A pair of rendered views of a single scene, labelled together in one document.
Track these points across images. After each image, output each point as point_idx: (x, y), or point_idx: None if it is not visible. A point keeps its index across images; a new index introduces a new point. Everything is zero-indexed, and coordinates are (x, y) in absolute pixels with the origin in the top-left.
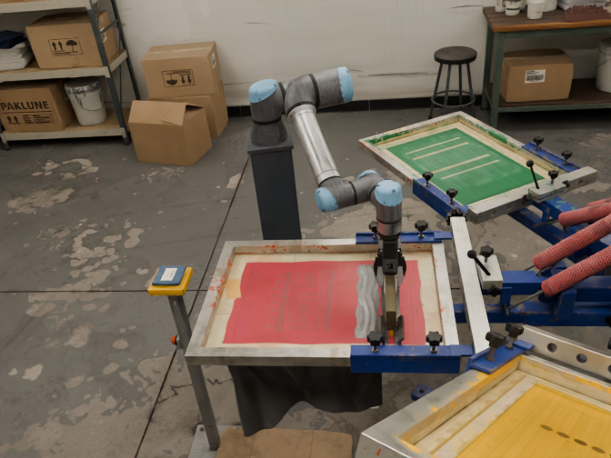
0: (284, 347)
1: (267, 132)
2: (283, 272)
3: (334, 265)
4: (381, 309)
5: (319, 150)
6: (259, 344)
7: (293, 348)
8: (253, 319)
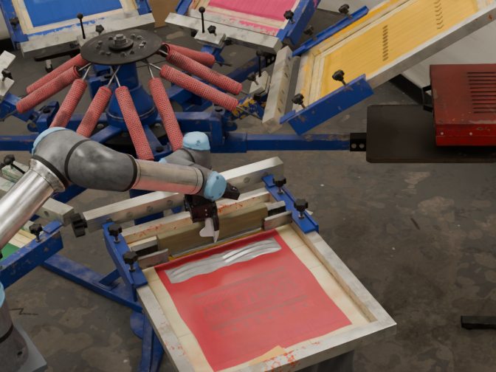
0: (333, 268)
1: (16, 329)
2: (215, 333)
3: (182, 300)
4: (234, 247)
5: (173, 164)
6: (333, 299)
7: (331, 263)
8: (304, 319)
